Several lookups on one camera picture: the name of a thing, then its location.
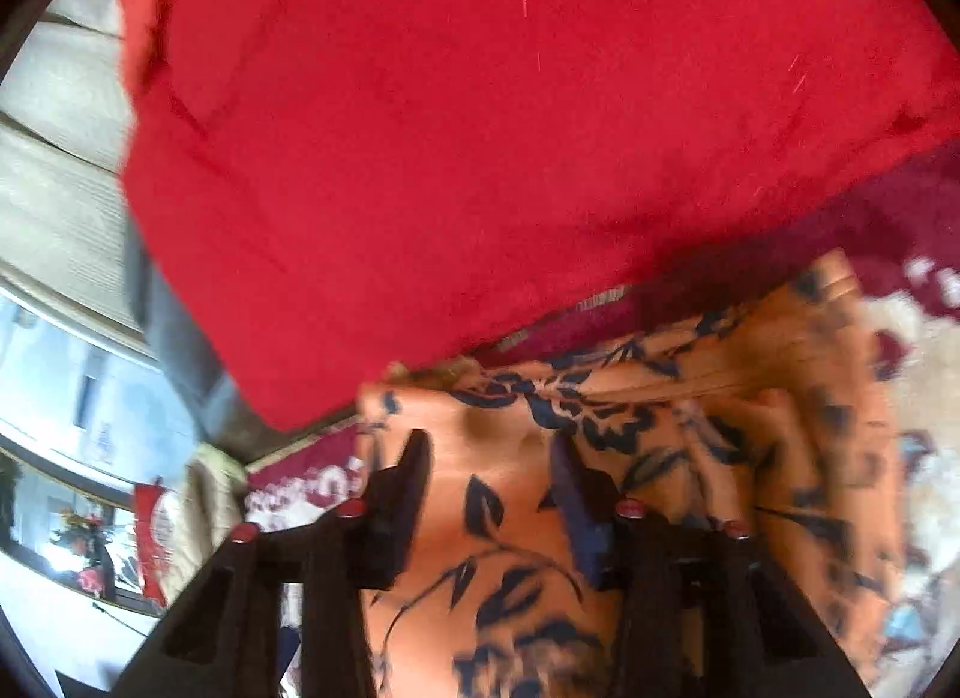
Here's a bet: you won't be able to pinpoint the floral plush blanket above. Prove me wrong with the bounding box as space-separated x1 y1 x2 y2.
244 143 960 688

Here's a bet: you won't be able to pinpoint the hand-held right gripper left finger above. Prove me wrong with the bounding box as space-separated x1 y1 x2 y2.
112 430 434 698

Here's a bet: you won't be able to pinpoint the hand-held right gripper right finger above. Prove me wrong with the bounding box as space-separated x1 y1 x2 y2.
550 435 875 698

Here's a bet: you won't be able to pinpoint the red and white bag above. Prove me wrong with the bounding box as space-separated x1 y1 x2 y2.
133 479 190 607

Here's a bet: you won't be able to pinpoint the beige dotted curtain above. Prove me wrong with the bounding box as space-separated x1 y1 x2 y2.
0 0 167 358

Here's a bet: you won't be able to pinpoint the beige quilted jacket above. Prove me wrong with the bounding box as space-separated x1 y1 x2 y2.
176 443 250 598

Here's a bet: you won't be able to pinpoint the window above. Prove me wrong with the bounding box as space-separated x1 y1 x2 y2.
0 276 205 620

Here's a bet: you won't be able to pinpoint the red flowers on sill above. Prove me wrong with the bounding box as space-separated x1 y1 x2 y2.
46 507 125 603

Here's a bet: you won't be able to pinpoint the orange floral print garment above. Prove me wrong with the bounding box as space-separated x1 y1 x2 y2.
352 248 912 698

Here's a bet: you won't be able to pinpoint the red cushion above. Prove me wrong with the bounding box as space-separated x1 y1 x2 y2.
116 0 960 435

